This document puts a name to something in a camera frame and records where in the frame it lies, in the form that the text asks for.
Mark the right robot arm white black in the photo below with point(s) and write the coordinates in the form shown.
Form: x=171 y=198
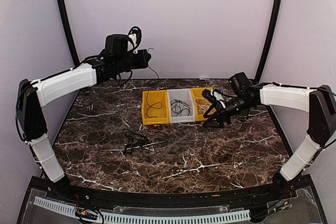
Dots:
x=317 y=102

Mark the white translucent bin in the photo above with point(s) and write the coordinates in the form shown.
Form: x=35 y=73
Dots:
x=181 y=106

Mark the black front rail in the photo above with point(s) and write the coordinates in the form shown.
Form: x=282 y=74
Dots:
x=253 y=197

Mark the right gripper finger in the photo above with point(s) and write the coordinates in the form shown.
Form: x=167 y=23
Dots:
x=212 y=124
x=212 y=109

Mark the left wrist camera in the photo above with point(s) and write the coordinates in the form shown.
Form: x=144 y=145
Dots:
x=134 y=38

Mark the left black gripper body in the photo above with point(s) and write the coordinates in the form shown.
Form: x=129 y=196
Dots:
x=143 y=62

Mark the yellow bin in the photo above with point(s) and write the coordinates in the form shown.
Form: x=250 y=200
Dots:
x=155 y=109
x=200 y=103

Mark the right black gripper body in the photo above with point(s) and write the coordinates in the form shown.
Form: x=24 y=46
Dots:
x=226 y=117

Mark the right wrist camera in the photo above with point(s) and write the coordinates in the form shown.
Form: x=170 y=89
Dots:
x=214 y=97

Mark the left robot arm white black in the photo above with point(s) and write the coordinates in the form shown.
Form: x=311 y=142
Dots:
x=120 y=54

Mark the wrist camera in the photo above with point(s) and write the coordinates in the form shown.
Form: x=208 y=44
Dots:
x=134 y=38
x=214 y=97

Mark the left black frame post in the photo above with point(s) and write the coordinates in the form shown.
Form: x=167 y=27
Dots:
x=67 y=31

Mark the yellow bin front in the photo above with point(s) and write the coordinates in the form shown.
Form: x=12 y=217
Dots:
x=200 y=103

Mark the right black frame post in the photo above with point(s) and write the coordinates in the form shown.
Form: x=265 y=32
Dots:
x=268 y=40

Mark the white slotted cable duct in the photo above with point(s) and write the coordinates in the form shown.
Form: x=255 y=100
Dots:
x=142 y=215

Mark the black frame post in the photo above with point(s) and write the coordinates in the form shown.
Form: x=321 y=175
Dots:
x=67 y=31
x=268 y=40

